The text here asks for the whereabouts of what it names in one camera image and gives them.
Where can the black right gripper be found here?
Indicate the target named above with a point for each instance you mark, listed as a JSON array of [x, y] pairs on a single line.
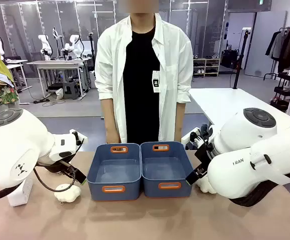
[[206, 155]]

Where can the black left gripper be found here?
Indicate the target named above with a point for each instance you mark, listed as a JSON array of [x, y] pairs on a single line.
[[68, 169]]

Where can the white cloth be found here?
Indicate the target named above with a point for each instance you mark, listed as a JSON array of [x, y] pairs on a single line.
[[68, 193], [206, 186]]

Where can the white digital clock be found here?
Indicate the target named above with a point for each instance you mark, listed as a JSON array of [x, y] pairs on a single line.
[[19, 193]]

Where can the person's left forearm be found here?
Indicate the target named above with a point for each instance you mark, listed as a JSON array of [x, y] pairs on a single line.
[[179, 120]]

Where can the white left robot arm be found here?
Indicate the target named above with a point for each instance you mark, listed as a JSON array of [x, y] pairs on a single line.
[[17, 152]]

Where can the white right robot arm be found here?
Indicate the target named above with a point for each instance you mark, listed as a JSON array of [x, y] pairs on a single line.
[[250, 160]]

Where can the person's right forearm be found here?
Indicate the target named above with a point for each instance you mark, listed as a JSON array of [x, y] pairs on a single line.
[[111, 117]]

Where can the large white table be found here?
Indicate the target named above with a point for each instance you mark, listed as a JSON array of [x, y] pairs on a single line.
[[230, 105]]

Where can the white plastic bag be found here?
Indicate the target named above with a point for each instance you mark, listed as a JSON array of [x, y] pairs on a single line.
[[59, 94]]

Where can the black power strip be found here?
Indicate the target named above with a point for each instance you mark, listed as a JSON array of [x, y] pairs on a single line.
[[40, 101]]

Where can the dark grey plastic stool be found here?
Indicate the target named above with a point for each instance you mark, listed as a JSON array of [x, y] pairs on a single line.
[[70, 90]]

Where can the white ID badge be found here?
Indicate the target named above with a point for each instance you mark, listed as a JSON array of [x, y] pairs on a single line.
[[156, 81]]

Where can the wooden shoe rack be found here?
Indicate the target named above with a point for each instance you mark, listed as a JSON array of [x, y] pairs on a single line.
[[206, 67]]

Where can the person in white shirt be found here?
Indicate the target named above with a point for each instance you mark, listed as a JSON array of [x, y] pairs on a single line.
[[142, 75]]

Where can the white workbench table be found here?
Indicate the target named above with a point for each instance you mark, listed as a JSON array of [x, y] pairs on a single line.
[[57, 63]]

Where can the black bag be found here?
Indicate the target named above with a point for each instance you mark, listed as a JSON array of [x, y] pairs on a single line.
[[231, 58]]

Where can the black trolley cart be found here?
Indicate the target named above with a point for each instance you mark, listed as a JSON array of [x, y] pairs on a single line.
[[285, 90]]

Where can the small white desk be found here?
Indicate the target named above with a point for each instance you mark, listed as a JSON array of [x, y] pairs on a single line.
[[17, 65]]

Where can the black tripod stand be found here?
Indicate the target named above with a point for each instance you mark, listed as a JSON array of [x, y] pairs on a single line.
[[241, 57]]

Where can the clothes rack with garments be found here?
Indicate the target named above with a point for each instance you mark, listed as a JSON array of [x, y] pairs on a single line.
[[285, 47]]

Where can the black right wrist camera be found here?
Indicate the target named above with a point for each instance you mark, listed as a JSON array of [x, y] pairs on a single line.
[[199, 136]]

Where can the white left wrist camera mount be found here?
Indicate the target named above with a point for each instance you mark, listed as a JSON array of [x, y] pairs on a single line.
[[79, 134]]

